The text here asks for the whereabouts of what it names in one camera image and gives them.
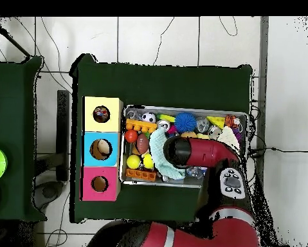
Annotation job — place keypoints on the small yellow ball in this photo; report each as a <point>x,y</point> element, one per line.
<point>133,162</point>

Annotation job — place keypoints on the mint green knitted cloth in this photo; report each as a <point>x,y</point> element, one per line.
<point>157,146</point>

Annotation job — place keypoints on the cream knitted cloth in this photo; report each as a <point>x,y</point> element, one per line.
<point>228,137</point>

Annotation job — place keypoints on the blue spiky ball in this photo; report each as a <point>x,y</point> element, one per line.
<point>185,122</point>

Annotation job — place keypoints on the orange toy building brick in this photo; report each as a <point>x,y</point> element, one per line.
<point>140,125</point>

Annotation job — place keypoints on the orange ball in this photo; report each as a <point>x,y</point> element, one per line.
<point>131,135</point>

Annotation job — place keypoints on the silver drink can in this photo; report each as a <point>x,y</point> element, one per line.
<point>163,125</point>

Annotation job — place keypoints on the grey metal rail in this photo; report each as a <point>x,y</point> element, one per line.
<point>263,51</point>

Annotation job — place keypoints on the dark green side table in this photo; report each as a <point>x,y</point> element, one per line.
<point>12,115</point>

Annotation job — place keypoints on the orange ribbed toy block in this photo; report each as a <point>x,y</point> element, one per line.
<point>140,175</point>

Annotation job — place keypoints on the small soccer ball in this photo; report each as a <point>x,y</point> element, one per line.
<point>148,117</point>

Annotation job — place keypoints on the large yellow ball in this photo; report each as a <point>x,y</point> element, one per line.
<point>148,161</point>

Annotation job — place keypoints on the metal mesh bin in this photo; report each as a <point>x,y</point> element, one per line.
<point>184,183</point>

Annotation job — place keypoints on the brown toy football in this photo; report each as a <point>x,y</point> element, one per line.
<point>142,144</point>

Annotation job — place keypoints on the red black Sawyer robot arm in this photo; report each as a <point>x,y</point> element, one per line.
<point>207,151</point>

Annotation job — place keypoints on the white cloth with colourful spots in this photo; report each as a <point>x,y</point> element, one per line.
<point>101,113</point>

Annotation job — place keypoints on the dark green tablecloth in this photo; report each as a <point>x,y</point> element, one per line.
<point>169,85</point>

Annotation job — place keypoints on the wooden box with three holes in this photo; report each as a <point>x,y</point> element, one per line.
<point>110,123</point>

